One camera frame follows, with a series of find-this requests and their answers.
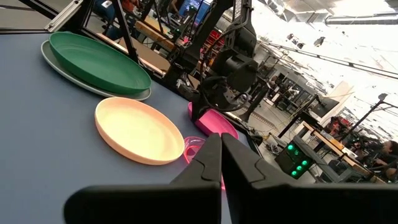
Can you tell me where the silver aluminium rail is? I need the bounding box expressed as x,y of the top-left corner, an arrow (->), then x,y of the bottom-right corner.
45,0 -> 84,33

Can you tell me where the person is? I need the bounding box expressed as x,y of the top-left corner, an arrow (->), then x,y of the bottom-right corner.
371,139 -> 398,183

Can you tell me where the blue table mat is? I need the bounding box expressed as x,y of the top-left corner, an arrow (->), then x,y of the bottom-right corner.
0,32 -> 249,224

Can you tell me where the wooden background desk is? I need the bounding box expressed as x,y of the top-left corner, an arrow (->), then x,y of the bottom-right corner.
298,121 -> 386,184

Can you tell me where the dark green plastic plate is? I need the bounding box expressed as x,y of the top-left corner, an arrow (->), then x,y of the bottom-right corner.
49,30 -> 152,95

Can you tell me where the pale grey plastic plate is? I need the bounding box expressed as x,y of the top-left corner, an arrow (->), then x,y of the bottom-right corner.
40,39 -> 152,102

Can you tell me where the transparent pink plastic plate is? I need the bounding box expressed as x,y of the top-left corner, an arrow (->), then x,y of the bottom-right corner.
183,136 -> 226,191

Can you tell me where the magenta plastic plate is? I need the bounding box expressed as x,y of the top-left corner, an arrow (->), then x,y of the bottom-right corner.
187,101 -> 239,140

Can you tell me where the peach plastic plate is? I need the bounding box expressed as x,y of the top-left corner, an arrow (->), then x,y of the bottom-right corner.
94,96 -> 186,166

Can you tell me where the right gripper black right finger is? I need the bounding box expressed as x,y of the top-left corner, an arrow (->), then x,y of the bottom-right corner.
222,133 -> 398,224

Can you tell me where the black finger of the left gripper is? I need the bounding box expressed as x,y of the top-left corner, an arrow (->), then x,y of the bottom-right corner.
190,93 -> 206,123

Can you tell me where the blue lit monitor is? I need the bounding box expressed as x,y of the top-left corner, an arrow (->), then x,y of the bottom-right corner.
178,0 -> 212,24

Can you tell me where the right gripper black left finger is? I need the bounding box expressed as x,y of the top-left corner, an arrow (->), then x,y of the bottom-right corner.
63,133 -> 222,224

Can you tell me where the control box with green lights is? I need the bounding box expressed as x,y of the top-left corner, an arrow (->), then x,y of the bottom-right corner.
274,140 -> 315,180

